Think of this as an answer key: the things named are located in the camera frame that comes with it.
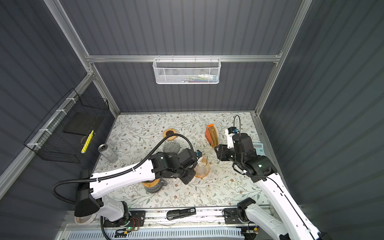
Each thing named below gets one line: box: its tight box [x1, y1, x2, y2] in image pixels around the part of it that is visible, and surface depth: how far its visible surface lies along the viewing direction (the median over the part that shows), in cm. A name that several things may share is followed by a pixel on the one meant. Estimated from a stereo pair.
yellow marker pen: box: [80, 130, 95, 154], surface depth 72 cm
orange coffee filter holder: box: [205, 123, 219, 149], surface depth 100 cm
